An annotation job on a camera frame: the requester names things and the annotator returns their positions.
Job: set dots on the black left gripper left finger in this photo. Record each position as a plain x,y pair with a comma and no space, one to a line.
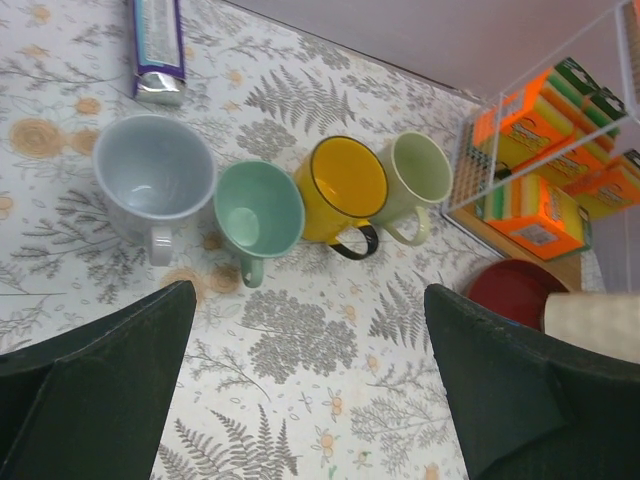
92,403

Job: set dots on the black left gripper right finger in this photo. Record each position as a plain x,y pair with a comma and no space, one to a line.
526,405

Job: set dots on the beige ribbed mug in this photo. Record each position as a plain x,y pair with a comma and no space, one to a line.
607,324

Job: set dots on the white footed cup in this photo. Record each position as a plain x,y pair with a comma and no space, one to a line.
155,172

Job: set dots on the teal mug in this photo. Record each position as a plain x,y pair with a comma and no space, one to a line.
260,213

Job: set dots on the light green mug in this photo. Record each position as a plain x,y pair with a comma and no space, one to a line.
419,177

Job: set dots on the yellow enamel mug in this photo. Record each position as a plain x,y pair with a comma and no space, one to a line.
343,185

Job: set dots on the red round tray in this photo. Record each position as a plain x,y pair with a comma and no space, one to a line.
515,289

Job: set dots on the orange sponge pack lower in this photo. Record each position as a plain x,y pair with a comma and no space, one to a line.
549,211

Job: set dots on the orange sponge pack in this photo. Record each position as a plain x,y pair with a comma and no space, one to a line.
549,211
561,110

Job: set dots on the floral table mat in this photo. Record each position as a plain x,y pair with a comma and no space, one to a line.
326,371

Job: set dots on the orange sponge pack upper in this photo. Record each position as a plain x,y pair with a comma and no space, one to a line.
561,110

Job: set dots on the purple foil box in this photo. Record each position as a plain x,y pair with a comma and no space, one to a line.
158,57

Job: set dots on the white wire shelf rack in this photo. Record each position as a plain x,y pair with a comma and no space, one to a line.
608,48

